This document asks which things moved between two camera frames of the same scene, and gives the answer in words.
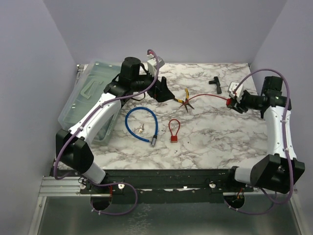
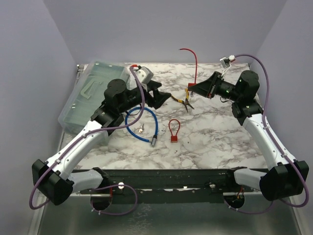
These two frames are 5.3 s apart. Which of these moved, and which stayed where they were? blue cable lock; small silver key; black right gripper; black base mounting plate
Moved: black right gripper
Stayed: small silver key; black base mounting plate; blue cable lock
